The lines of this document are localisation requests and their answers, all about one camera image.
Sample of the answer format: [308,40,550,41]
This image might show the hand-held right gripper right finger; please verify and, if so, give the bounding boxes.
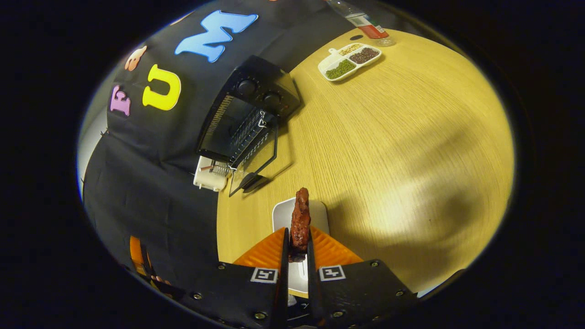
[307,226,419,329]

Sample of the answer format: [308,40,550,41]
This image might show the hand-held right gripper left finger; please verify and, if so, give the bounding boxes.
[178,227,289,329]

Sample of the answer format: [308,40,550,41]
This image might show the red-brown meat piece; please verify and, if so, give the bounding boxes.
[289,187,311,263]

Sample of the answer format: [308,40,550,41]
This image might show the black electric oven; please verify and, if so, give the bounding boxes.
[196,55,302,198]

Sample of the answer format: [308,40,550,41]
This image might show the white rectangular plate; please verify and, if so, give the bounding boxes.
[272,197,330,293]

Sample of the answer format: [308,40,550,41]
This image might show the white toaster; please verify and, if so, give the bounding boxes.
[193,155,231,192]

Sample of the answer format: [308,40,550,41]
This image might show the white divided bean dish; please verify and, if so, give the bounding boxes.
[318,42,383,82]

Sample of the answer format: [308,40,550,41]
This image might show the clear bottle with red label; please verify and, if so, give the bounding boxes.
[327,0,396,47]

